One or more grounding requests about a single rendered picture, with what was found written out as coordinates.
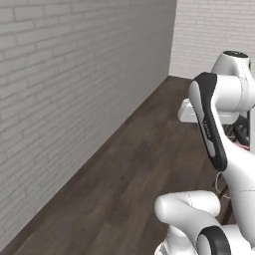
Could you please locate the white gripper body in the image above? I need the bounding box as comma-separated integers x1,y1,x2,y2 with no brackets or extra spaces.
176,98,241,127

